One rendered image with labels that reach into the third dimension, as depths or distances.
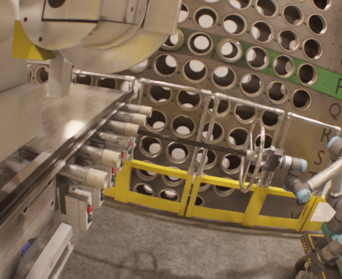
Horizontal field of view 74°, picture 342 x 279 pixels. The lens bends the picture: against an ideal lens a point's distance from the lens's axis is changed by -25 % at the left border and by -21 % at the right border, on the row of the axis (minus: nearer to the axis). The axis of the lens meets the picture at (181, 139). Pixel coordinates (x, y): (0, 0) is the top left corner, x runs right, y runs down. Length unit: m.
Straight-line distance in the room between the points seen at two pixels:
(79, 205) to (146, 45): 0.62
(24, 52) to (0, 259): 0.55
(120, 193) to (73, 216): 1.25
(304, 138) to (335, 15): 1.44
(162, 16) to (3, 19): 0.41
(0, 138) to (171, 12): 0.50
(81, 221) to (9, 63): 0.67
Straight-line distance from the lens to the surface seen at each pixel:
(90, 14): 0.48
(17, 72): 0.72
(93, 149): 1.13
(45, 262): 0.93
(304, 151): 3.12
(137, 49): 0.75
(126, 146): 1.25
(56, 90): 1.09
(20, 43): 0.60
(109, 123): 1.43
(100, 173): 0.96
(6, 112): 0.61
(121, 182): 2.25
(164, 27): 0.70
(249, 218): 2.37
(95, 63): 0.79
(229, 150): 1.41
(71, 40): 0.51
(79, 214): 1.08
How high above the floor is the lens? 1.38
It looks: 21 degrees down
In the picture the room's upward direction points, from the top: 12 degrees clockwise
